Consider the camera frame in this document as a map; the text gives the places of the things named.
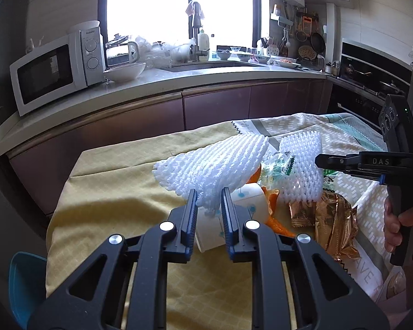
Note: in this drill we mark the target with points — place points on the glass kettle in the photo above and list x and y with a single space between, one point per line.
118 51

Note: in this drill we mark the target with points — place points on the curved orange peel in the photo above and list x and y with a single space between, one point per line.
254 177

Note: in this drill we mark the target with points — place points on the perforated strainer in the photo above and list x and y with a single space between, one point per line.
306 52

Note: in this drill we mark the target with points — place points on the black built-in oven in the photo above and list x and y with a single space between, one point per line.
358 82

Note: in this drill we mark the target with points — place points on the large white bowl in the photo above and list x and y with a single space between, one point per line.
124 72

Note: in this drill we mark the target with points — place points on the crumpled copper foil wrapper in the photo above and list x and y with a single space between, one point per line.
337 223

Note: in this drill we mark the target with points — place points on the purple lower cabinets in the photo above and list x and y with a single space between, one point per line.
151 110

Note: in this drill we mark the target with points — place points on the orange grater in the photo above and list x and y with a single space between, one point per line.
307 24

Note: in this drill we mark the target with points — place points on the small patterned bowl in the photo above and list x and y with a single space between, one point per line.
261 59
223 54
246 57

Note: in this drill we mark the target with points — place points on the small metal jars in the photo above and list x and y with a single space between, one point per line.
332 68

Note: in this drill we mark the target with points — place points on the kitchen faucet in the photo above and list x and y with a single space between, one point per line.
196 37

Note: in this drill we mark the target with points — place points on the person's right hand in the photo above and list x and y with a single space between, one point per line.
390 230

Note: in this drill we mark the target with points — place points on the white soap bottle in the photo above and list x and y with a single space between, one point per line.
203 41

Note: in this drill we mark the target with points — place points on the yellow checked tablecloth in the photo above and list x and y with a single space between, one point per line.
117 192

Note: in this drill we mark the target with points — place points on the pile of white plastic bags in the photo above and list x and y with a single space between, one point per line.
165 51

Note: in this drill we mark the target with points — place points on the clear plastic bag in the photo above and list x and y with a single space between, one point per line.
392 285

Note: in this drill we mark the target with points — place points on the white grey patterned cloth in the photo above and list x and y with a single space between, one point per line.
344 137

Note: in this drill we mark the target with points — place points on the black frying pan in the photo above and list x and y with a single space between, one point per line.
317 43

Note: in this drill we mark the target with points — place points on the small white foam net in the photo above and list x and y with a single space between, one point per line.
304 182

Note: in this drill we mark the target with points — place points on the flat copper foil wrapper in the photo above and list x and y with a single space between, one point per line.
301 213

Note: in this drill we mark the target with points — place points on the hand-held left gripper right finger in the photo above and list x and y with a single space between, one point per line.
227 213

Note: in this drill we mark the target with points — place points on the white wall shelf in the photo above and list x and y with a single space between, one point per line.
281 20

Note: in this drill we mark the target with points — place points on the plate with food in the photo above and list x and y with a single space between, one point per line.
285 62

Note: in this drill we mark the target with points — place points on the clear green-print plastic wrapper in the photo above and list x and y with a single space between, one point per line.
277 170

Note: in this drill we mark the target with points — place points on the white paper cup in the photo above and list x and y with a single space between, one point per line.
211 228

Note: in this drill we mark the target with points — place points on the utensil holder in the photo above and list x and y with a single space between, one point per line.
270 46

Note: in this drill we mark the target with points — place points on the blue plastic chair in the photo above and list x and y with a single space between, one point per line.
25 282

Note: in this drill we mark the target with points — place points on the white microwave oven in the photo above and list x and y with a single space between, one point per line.
48 72

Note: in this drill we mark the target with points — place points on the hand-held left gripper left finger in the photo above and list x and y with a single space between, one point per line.
191 213

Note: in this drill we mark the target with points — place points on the large white foam net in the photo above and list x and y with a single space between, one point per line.
213 165

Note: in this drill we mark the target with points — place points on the kitchen window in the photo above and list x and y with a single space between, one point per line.
151 7

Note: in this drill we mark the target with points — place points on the long orange peel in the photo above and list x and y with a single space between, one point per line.
275 213

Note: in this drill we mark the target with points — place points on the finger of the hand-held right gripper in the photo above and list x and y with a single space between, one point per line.
337 163

